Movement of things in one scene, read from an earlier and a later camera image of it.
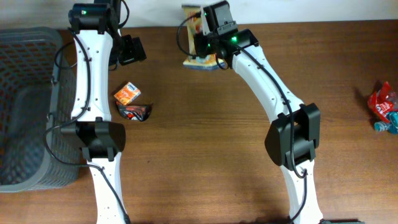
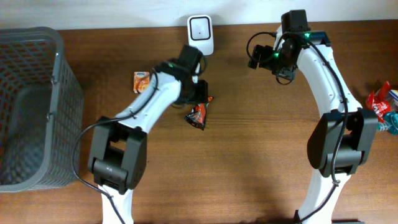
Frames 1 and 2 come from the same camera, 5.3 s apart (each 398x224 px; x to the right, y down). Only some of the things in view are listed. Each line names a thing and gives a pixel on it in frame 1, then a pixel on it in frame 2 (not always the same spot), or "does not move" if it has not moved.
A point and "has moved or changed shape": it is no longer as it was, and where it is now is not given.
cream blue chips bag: (195, 26) to (393, 94)
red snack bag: (383, 101) does not move
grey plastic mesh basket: (36, 99) does not move
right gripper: (201, 40) to (267, 51)
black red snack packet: (135, 112) has moved or changed shape
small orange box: (128, 93) to (141, 81)
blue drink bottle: (392, 126) does not move
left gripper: (135, 50) to (203, 94)
